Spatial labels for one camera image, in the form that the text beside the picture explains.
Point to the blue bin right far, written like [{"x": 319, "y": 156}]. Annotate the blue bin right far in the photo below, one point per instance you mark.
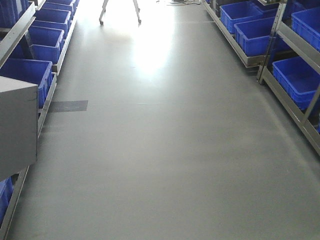
[{"x": 239, "y": 12}]

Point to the right steel shelf rack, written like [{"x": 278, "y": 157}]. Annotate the right steel shelf rack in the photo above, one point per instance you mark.
[{"x": 284, "y": 44}]

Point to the blue bin right near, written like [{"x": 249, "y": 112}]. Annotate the blue bin right near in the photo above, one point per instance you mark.
[{"x": 299, "y": 80}]

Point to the blue bin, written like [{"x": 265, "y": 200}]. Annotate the blue bin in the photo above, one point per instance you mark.
[
  {"x": 299, "y": 80},
  {"x": 239, "y": 12},
  {"x": 37, "y": 72},
  {"x": 253, "y": 37},
  {"x": 47, "y": 43}
]

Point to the steel shelf rack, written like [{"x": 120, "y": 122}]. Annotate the steel shelf rack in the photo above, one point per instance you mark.
[
  {"x": 284, "y": 44},
  {"x": 16, "y": 17}
]

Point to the blue bin left near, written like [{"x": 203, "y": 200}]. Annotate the blue bin left near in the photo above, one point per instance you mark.
[{"x": 37, "y": 72}]

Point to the blue bin right middle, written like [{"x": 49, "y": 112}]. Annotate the blue bin right middle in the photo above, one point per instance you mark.
[{"x": 253, "y": 37}]

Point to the blue bin upper right shelf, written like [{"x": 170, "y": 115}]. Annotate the blue bin upper right shelf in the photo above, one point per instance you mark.
[{"x": 306, "y": 24}]

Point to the left steel shelf rack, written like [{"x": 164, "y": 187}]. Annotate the left steel shelf rack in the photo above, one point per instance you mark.
[{"x": 16, "y": 17}]

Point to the gray square hollow base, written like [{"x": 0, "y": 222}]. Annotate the gray square hollow base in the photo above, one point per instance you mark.
[{"x": 18, "y": 125}]

